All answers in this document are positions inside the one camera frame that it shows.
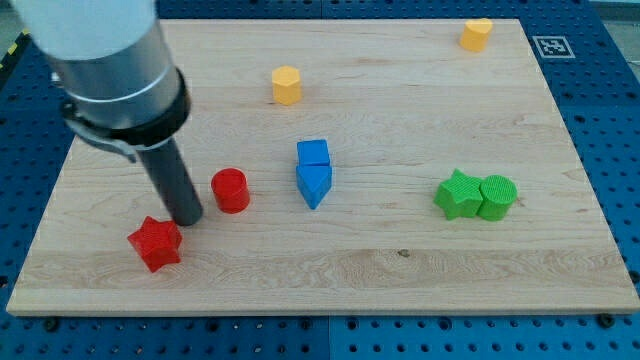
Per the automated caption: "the yellow hexagon block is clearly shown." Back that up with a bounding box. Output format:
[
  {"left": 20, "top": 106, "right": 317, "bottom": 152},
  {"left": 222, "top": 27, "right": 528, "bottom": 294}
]
[{"left": 271, "top": 65, "right": 302, "bottom": 105}]

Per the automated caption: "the red cylinder block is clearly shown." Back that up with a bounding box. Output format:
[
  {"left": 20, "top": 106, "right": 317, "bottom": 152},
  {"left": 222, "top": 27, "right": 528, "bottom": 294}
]
[{"left": 211, "top": 168, "right": 250, "bottom": 214}]

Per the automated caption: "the green star block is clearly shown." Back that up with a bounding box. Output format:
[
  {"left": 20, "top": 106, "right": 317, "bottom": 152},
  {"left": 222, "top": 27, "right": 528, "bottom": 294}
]
[{"left": 434, "top": 169, "right": 484, "bottom": 220}]

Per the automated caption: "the blue triangle block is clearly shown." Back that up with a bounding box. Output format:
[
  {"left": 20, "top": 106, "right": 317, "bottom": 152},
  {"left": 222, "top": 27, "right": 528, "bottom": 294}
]
[{"left": 296, "top": 165, "right": 333, "bottom": 210}]

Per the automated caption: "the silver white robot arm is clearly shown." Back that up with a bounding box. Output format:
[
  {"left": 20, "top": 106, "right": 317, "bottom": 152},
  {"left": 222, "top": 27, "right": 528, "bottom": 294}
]
[{"left": 10, "top": 0, "right": 190, "bottom": 161}]

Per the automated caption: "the green cylinder block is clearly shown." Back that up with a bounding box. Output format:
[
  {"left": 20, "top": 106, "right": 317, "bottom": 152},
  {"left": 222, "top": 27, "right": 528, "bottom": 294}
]
[{"left": 477, "top": 175, "right": 518, "bottom": 221}]

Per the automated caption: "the blue cube block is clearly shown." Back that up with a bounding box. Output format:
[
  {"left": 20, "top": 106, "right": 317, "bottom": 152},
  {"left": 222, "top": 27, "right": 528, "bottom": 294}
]
[{"left": 296, "top": 139, "right": 331, "bottom": 166}]

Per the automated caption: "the wooden board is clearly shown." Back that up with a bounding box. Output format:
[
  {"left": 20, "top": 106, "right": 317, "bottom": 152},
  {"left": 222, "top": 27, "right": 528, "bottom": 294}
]
[{"left": 7, "top": 20, "right": 639, "bottom": 317}]

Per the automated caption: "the red star block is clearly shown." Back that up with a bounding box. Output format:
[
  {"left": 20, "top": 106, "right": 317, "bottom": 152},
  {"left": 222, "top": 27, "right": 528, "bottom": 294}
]
[{"left": 127, "top": 216, "right": 183, "bottom": 273}]

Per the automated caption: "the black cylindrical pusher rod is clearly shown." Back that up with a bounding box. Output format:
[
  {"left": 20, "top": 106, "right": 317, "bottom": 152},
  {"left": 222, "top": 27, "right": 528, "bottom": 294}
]
[{"left": 137, "top": 138, "right": 203, "bottom": 226}]

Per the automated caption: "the yellow heart block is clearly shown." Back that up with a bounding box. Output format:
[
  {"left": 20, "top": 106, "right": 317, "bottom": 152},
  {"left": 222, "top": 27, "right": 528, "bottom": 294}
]
[{"left": 458, "top": 18, "right": 493, "bottom": 53}]

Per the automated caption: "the white fiducial marker tag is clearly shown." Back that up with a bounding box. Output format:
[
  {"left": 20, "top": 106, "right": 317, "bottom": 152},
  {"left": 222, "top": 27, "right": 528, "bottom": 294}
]
[{"left": 532, "top": 35, "right": 575, "bottom": 59}]

